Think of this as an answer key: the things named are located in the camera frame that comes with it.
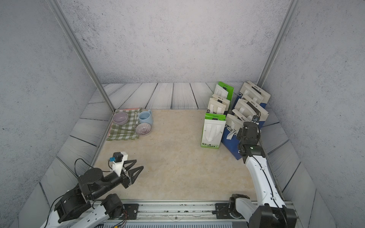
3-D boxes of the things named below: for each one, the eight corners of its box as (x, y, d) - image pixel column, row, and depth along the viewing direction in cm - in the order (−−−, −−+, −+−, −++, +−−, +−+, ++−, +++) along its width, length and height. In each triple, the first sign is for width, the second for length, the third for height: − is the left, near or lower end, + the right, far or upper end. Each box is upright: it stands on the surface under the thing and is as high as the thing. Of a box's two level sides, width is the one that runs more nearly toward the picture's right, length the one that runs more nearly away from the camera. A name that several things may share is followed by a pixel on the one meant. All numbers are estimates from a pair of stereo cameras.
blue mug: (139, 125, 112) (137, 119, 107) (142, 115, 119) (140, 109, 113) (151, 125, 112) (150, 119, 107) (153, 115, 119) (152, 109, 113)
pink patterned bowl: (136, 135, 106) (135, 131, 103) (139, 125, 112) (137, 122, 109) (150, 135, 106) (149, 131, 103) (152, 125, 112) (151, 122, 109)
